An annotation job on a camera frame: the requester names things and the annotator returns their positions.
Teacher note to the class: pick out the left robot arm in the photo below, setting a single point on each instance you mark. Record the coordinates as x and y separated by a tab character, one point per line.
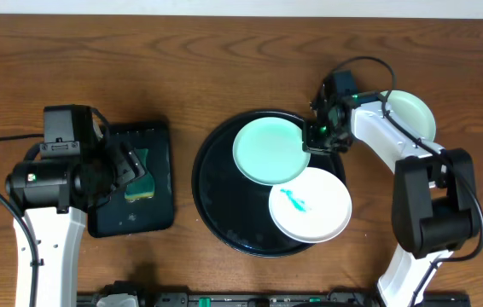
54	194

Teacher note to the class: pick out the pale green plate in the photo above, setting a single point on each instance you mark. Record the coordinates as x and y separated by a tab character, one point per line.
409	114

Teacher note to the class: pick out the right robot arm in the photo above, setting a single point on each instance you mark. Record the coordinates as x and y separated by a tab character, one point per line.
436	216

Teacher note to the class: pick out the white plate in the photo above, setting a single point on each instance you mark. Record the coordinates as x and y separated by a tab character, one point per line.
312	208

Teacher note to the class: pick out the mint green plate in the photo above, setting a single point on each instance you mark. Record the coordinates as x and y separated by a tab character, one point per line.
269	151

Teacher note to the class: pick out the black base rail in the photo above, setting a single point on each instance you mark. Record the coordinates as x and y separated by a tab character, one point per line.
343	297

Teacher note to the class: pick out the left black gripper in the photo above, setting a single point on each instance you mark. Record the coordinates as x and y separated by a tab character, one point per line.
126	169

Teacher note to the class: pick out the green yellow sponge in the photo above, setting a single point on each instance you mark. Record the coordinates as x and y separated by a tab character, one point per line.
143	187

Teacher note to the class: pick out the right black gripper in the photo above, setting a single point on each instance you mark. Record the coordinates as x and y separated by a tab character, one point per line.
311	143

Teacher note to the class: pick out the black rectangular tray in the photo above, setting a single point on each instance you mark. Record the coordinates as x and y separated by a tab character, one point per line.
119	216

